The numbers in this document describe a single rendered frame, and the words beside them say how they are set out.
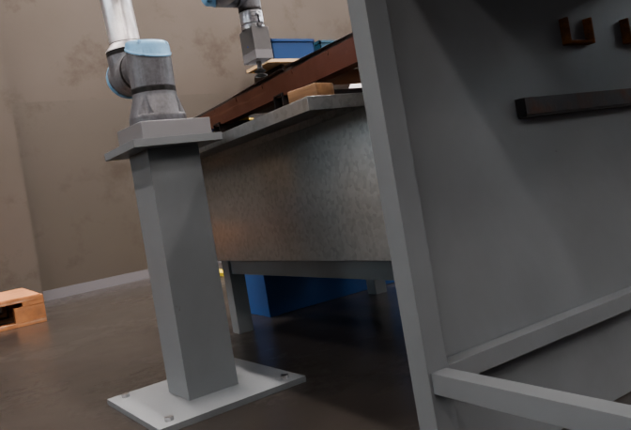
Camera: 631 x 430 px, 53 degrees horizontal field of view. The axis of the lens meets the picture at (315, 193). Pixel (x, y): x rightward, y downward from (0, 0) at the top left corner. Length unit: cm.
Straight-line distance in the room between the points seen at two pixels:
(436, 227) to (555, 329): 29
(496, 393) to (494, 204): 35
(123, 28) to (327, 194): 74
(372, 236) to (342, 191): 15
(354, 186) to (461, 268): 52
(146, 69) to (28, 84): 399
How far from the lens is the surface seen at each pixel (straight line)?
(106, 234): 560
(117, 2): 189
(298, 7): 699
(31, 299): 411
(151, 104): 168
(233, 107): 208
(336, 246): 159
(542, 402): 82
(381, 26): 94
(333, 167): 154
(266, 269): 217
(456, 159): 104
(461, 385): 90
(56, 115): 563
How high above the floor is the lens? 47
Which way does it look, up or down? level
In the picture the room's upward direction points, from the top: 10 degrees counter-clockwise
